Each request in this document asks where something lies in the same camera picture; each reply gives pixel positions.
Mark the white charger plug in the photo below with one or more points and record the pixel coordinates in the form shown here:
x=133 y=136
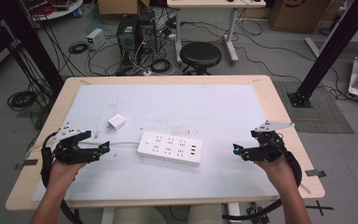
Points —
x=117 y=122

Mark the small circuit board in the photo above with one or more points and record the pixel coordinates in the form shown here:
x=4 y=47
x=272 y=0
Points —
x=258 y=214

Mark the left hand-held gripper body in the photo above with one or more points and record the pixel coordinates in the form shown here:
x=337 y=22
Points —
x=70 y=152

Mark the person's left hand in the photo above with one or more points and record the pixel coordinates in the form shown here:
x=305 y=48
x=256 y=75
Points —
x=62 y=177

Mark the black computer tower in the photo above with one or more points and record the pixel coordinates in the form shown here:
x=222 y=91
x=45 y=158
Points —
x=127 y=35
x=147 y=31

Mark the black tape cross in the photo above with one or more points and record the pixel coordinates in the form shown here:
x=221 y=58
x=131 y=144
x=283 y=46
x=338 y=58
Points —
x=319 y=207

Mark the black metal frame post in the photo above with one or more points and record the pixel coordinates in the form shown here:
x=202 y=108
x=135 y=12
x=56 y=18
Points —
x=332 y=49
x=31 y=46

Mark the black round stool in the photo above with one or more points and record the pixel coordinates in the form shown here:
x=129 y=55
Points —
x=200 y=54

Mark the pale grey table mat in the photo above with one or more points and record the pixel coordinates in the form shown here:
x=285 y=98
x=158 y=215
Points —
x=174 y=105

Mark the grey tape strip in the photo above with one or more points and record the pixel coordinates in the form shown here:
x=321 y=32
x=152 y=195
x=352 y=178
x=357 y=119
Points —
x=28 y=163
x=315 y=173

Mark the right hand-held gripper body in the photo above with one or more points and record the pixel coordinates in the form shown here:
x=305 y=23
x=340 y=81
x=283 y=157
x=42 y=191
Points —
x=268 y=149

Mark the white desk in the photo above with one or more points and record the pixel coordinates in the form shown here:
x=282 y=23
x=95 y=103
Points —
x=214 y=3

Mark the large cardboard box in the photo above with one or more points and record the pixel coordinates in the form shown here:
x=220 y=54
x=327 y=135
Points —
x=296 y=14

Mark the round white table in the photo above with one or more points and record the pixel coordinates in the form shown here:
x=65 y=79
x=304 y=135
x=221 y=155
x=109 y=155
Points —
x=56 y=9

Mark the white power strip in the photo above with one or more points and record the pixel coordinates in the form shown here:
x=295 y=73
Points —
x=171 y=148

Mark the person's right hand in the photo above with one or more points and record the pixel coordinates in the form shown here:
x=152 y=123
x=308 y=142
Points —
x=276 y=174

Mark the white power supply box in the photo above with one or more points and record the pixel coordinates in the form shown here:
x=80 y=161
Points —
x=95 y=39

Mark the dark floor mat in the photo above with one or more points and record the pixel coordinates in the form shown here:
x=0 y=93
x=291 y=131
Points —
x=323 y=115

